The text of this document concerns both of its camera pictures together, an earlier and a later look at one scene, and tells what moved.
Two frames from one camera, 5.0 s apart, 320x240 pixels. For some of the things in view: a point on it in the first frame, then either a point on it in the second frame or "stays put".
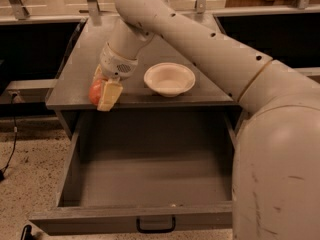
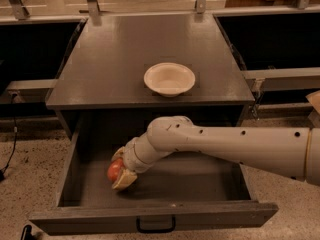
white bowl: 169,79 stays put
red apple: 95,91 → 115,169
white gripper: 116,64 → 131,159
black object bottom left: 27,233 stays put
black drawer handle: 164,230 stays put
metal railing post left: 19,10 stays put
